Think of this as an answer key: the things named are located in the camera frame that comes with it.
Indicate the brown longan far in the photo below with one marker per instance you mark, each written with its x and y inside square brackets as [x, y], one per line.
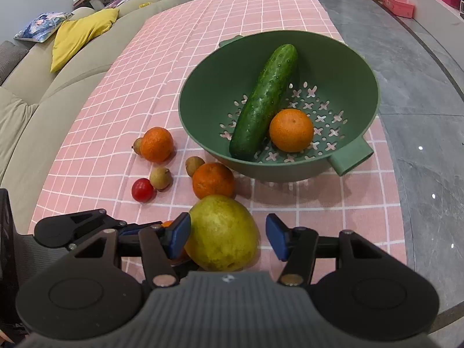
[137, 146]

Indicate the red cherry tomato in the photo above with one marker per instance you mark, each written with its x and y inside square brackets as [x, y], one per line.
[142, 190]

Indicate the pink checkered tablecloth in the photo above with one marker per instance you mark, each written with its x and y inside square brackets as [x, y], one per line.
[96, 166]

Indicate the beige sofa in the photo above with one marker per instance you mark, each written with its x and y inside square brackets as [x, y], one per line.
[38, 106]

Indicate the green cucumber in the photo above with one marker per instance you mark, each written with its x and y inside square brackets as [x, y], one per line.
[262, 105]

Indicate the brown longan right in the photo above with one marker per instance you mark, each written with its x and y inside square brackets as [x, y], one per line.
[192, 164]

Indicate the green plastic colander bowl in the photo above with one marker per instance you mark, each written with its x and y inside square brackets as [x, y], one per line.
[228, 101]

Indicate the pink storage box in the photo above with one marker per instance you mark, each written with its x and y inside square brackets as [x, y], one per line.
[400, 8]

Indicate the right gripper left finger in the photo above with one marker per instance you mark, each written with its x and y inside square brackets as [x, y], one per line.
[159, 245]

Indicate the blue patterned cushion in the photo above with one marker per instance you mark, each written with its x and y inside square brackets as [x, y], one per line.
[42, 27]

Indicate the yellow cushion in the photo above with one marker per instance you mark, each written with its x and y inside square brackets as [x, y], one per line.
[72, 36]

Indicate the brown longan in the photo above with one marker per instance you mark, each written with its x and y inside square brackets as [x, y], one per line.
[160, 178]
[192, 164]
[137, 146]

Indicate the brown longan middle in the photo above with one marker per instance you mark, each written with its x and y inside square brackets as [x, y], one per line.
[160, 178]

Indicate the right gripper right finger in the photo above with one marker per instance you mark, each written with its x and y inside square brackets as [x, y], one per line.
[294, 246]

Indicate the yellow green pear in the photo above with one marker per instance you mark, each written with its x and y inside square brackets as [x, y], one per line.
[223, 235]

